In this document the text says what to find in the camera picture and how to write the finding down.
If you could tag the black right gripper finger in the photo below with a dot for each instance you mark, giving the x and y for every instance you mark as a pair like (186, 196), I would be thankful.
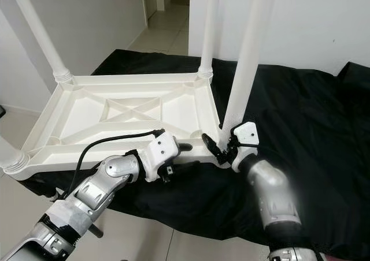
(213, 147)

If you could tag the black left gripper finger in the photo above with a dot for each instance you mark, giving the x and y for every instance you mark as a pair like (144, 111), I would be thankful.
(184, 146)
(186, 166)

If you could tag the white plastic table top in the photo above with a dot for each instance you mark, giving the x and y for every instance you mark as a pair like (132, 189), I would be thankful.
(75, 116)

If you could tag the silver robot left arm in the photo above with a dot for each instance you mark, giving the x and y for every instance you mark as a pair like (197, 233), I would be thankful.
(98, 186)

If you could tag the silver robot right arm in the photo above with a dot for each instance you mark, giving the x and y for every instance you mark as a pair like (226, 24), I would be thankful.
(272, 191)

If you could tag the black metal table leg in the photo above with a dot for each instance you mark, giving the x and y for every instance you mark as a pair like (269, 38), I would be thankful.
(95, 231)

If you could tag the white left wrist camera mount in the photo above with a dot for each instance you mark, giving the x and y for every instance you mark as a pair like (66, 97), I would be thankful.
(162, 148)

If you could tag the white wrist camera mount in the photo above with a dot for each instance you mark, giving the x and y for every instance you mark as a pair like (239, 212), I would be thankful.
(162, 148)
(248, 133)

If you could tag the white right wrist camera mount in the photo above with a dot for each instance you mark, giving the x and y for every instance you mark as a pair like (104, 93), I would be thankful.
(248, 133)

